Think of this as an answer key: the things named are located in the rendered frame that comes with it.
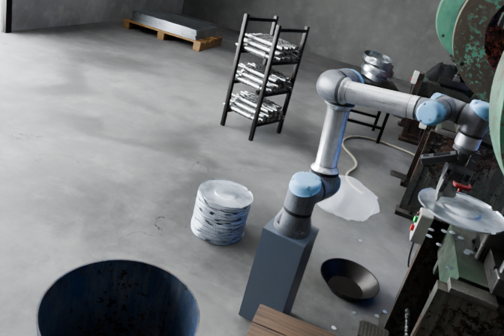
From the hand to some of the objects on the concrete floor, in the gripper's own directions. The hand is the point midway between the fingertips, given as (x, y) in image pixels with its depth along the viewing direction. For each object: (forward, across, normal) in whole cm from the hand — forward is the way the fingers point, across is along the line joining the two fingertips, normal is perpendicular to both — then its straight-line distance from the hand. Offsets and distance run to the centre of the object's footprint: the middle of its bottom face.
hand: (435, 196), depth 161 cm
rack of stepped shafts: (+80, +210, +124) cm, 257 cm away
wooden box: (+80, -51, +23) cm, 97 cm away
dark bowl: (+80, +44, +13) cm, 92 cm away
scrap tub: (+80, -72, +74) cm, 130 cm away
